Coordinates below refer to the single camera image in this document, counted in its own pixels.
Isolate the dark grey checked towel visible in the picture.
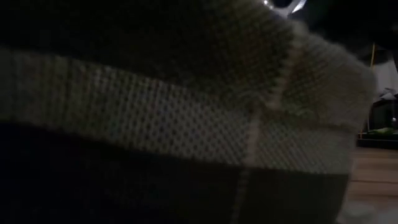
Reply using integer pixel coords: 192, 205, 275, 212
0, 0, 377, 224

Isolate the bright ceiling light panel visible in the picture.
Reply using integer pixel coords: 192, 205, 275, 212
262, 0, 308, 18

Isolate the yellow cable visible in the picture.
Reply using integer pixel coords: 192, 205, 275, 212
369, 43, 376, 70

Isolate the green object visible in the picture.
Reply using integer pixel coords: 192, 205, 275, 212
366, 126, 398, 136

